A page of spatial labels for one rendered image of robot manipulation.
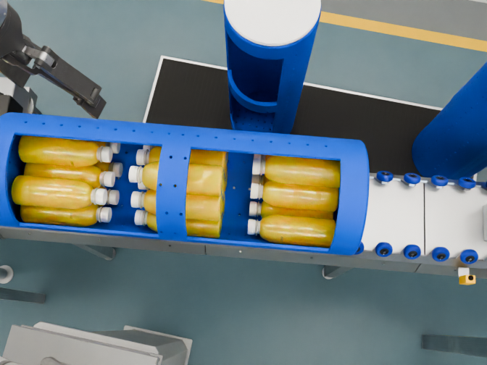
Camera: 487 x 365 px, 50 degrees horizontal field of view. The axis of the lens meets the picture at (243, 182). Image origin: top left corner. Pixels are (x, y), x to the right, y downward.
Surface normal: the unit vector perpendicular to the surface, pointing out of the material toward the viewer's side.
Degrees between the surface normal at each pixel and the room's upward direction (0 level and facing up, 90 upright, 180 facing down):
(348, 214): 29
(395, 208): 0
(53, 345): 4
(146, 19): 0
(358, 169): 13
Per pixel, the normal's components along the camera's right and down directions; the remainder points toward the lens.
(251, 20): 0.00, -0.26
